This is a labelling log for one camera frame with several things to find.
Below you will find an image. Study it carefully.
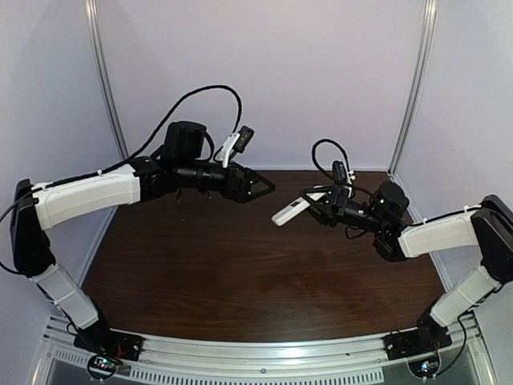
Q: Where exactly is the round circuit board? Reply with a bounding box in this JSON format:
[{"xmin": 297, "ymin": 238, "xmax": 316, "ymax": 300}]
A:
[
  {"xmin": 407, "ymin": 355, "xmax": 440, "ymax": 379},
  {"xmin": 86, "ymin": 355, "xmax": 120, "ymax": 381}
]

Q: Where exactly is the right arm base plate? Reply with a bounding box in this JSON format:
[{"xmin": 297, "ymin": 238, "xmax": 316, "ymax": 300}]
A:
[{"xmin": 382, "ymin": 328, "xmax": 452, "ymax": 361}]

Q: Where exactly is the front aluminium rail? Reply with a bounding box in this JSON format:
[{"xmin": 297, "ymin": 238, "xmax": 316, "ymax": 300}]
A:
[{"xmin": 28, "ymin": 315, "xmax": 497, "ymax": 384}]

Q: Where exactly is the aluminium frame post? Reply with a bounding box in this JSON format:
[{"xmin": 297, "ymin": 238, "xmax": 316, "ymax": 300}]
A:
[
  {"xmin": 388, "ymin": 0, "xmax": 438, "ymax": 176},
  {"xmin": 84, "ymin": 0, "xmax": 129, "ymax": 160}
]

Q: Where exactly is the left aluminium frame post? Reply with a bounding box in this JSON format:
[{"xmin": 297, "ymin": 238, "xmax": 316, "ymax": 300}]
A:
[{"xmin": 84, "ymin": 0, "xmax": 129, "ymax": 160}]

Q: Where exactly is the right aluminium frame post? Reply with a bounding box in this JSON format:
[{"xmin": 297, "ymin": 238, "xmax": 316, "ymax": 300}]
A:
[{"xmin": 388, "ymin": 0, "xmax": 438, "ymax": 176}]

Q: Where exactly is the white remote control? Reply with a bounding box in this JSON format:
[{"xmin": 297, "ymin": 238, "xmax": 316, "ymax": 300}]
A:
[{"xmin": 271, "ymin": 197, "xmax": 311, "ymax": 226}]

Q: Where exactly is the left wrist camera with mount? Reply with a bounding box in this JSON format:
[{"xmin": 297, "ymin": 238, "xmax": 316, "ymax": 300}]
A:
[{"xmin": 219, "ymin": 126, "xmax": 255, "ymax": 168}]

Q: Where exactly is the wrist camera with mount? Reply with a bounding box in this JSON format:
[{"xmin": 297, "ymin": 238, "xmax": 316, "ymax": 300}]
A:
[
  {"xmin": 219, "ymin": 126, "xmax": 255, "ymax": 168},
  {"xmin": 332, "ymin": 160, "xmax": 355, "ymax": 198}
]

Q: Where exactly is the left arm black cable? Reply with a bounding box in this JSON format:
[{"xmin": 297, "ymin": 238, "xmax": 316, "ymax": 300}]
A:
[{"xmin": 0, "ymin": 83, "xmax": 244, "ymax": 274}]

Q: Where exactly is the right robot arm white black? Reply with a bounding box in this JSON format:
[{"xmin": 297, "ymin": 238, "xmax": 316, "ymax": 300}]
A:
[{"xmin": 297, "ymin": 181, "xmax": 512, "ymax": 352}]

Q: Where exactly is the left round circuit board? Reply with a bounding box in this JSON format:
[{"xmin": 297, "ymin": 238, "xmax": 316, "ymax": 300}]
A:
[{"xmin": 86, "ymin": 355, "xmax": 120, "ymax": 381}]

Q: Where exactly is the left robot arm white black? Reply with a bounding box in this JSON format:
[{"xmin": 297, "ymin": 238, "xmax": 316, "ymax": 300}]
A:
[{"xmin": 7, "ymin": 121, "xmax": 276, "ymax": 330}]

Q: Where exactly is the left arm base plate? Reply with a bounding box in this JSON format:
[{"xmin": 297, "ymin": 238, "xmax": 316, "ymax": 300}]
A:
[{"xmin": 73, "ymin": 326, "xmax": 143, "ymax": 362}]

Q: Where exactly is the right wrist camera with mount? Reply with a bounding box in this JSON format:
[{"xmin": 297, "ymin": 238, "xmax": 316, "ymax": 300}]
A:
[{"xmin": 332, "ymin": 160, "xmax": 355, "ymax": 198}]

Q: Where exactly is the right round circuit board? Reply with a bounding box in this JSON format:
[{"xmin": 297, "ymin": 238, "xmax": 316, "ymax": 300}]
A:
[{"xmin": 407, "ymin": 355, "xmax": 440, "ymax": 379}]

